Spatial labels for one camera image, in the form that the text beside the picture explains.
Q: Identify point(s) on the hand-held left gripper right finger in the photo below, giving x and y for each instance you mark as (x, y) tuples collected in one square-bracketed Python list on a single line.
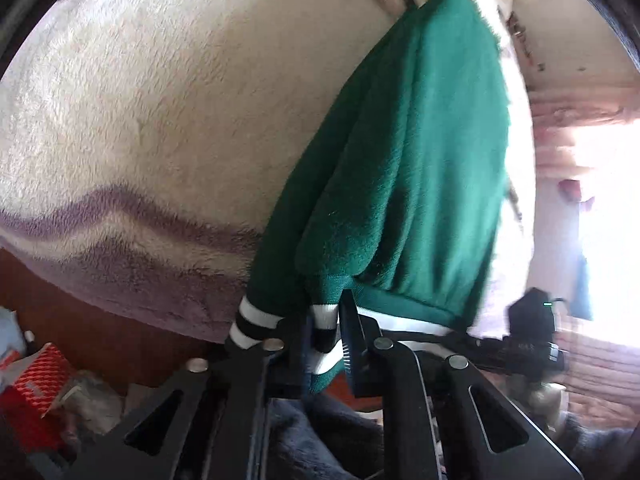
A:
[(352, 365)]

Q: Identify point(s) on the maroon knit garment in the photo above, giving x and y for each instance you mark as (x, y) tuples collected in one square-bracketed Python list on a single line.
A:
[(575, 191)]

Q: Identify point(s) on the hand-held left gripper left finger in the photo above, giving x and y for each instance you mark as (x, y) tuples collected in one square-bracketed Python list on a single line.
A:
[(287, 360)]

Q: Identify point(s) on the red patterned box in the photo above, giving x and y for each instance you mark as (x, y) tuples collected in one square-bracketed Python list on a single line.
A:
[(30, 395)]

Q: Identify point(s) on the grey fleece pants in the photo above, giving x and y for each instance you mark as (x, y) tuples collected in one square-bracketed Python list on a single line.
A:
[(310, 445)]

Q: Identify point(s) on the green varsity jacket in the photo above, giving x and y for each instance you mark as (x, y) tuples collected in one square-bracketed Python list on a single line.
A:
[(410, 160)]

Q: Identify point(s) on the white bay window ledge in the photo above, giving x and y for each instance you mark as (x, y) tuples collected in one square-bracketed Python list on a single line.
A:
[(555, 245)]

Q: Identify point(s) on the person's right forearm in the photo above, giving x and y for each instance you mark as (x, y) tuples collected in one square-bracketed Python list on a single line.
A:
[(590, 442)]

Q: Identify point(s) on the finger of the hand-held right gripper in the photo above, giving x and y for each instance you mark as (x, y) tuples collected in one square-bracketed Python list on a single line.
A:
[(492, 349)]

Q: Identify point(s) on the floral plush blanket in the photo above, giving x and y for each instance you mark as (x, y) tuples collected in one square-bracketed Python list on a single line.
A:
[(150, 110)]

